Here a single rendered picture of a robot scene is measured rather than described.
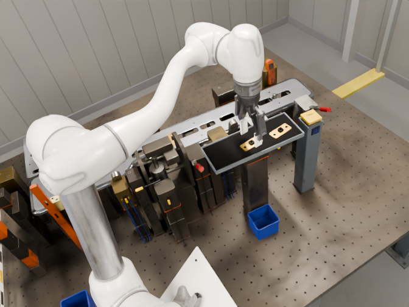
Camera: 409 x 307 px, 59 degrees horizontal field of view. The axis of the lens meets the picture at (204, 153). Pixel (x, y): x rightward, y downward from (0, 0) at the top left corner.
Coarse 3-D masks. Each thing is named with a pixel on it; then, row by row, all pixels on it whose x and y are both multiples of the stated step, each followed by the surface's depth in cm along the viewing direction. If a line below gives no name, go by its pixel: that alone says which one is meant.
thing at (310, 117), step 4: (308, 112) 141; (312, 112) 141; (304, 116) 140; (308, 116) 140; (312, 116) 139; (316, 116) 139; (320, 116) 139; (304, 120) 140; (308, 120) 138; (312, 120) 138; (316, 120) 138; (308, 124) 138
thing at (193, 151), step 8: (192, 144) 149; (192, 152) 146; (200, 152) 146; (200, 160) 144; (192, 168) 146; (208, 168) 150; (200, 176) 151; (208, 176) 155; (200, 184) 156; (208, 184) 158; (200, 192) 160; (208, 192) 162; (200, 200) 166; (208, 200) 166; (208, 208) 170
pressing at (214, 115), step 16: (288, 80) 181; (288, 96) 173; (208, 112) 173; (224, 112) 172; (272, 112) 167; (176, 128) 169; (192, 128) 168; (208, 128) 166; (224, 128) 165; (144, 144) 165; (128, 160) 159; (48, 192) 153; (32, 208) 149
